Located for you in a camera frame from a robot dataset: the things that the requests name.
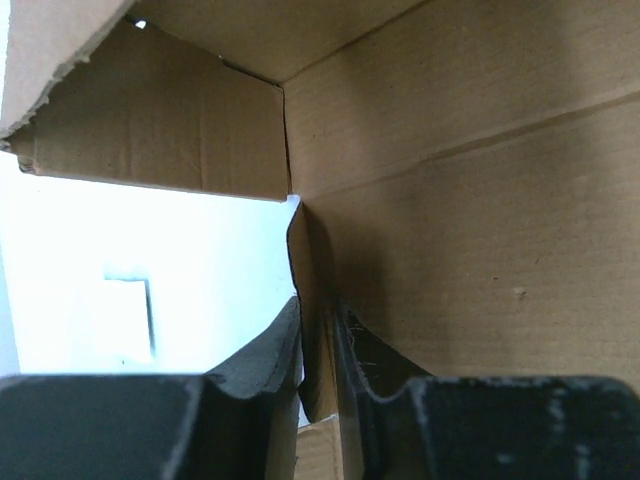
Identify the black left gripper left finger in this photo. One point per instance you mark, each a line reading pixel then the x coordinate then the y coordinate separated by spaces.
pixel 238 420

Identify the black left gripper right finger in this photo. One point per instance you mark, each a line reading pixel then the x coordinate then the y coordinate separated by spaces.
pixel 398 421

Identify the brown cardboard box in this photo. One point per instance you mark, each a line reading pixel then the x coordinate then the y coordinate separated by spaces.
pixel 468 171

